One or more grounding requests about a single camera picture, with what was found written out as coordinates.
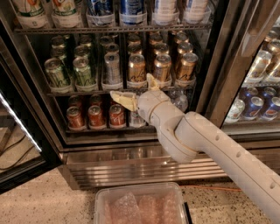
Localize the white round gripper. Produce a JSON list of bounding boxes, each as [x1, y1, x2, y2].
[[110, 73, 170, 123]]

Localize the silver redbull can front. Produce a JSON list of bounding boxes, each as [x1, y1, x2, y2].
[[104, 53, 122, 85]]

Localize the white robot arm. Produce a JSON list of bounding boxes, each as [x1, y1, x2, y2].
[[110, 74, 280, 224]]

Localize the gold can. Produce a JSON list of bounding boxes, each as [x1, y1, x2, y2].
[[176, 52, 198, 81], [153, 54, 172, 82], [128, 54, 145, 82]]

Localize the red soda can right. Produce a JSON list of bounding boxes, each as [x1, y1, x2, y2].
[[109, 104, 125, 126]]

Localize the red soda can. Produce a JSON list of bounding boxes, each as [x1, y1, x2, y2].
[[66, 106, 85, 129], [109, 104, 125, 126], [87, 105, 105, 128]]

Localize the red soda can middle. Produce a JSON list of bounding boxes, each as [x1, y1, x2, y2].
[[87, 105, 105, 128]]

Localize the green can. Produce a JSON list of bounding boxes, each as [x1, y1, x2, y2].
[[45, 58, 70, 88], [73, 57, 95, 87]]

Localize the red soda can left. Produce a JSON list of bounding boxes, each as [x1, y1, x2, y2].
[[66, 106, 85, 129]]

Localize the green can front left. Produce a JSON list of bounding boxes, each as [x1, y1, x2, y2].
[[45, 58, 70, 88]]

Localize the stainless steel fridge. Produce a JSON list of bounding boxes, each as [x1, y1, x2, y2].
[[0, 0, 280, 190]]

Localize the blue can top shelf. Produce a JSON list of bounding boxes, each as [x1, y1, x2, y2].
[[87, 0, 113, 16]]

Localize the blue pepsi can right fridge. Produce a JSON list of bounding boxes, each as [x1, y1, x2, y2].
[[242, 96, 263, 120]]

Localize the white can right fridge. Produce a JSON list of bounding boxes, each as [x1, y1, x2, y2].
[[248, 50, 272, 79]]

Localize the open glass fridge door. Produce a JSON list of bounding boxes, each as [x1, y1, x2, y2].
[[0, 23, 60, 193]]

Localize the water bottle left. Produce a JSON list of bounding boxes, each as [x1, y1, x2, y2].
[[129, 112, 145, 128]]

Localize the water bottle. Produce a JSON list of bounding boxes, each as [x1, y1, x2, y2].
[[174, 94, 188, 112], [129, 112, 145, 128]]

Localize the water bottle right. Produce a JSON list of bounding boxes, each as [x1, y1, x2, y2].
[[174, 94, 188, 112]]

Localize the clear plastic storage bin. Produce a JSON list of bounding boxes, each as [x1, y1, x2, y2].
[[94, 182, 190, 224]]

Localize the green label bottle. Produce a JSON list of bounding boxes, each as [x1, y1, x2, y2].
[[52, 0, 77, 16], [11, 0, 45, 18]]

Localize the green label bottle top left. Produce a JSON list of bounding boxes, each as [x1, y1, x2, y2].
[[11, 0, 45, 18]]

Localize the orange power cable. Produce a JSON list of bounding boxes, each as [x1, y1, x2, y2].
[[178, 185, 243, 193]]

